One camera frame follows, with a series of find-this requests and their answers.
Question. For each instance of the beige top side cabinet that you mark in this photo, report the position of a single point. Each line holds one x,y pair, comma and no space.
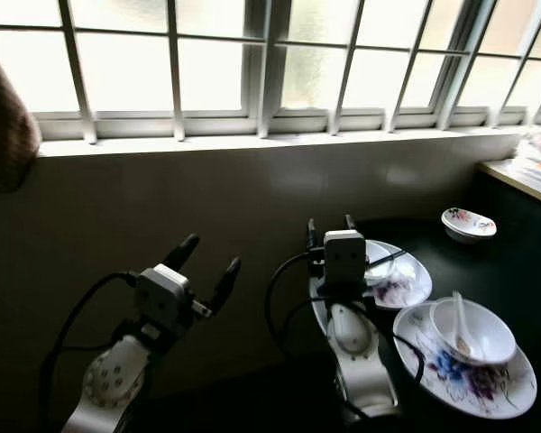
514,179

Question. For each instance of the dark chopstick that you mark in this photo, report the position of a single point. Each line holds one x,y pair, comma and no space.
386,262
388,259

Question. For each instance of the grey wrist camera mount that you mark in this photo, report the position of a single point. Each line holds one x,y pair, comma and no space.
344,257
164,298

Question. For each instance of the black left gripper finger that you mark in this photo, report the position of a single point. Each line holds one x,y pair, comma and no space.
227,284
184,250

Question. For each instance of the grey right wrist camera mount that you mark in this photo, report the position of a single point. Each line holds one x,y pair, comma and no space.
344,257

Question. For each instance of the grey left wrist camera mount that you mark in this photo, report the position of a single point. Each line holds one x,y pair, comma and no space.
164,298

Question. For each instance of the large white floral plate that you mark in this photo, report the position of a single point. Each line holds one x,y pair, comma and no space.
469,390

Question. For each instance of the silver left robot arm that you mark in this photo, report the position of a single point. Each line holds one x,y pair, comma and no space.
113,383

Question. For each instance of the small white floral plate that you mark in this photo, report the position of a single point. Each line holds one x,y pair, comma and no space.
408,290

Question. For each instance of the white ceramic bowl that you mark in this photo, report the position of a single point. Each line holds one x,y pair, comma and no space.
498,334

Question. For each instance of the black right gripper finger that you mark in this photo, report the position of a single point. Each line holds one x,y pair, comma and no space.
351,223
313,234

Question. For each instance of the black round table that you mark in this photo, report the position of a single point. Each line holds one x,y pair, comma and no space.
487,271

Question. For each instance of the striped brown hanging towel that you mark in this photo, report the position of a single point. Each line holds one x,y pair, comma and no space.
7,135

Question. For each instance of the white grilled window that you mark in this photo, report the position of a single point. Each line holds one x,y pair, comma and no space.
266,72

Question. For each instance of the small floral dipping bowl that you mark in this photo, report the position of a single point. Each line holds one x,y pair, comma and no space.
469,227

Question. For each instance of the white ceramic soup spoon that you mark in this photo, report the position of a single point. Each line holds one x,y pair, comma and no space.
461,312

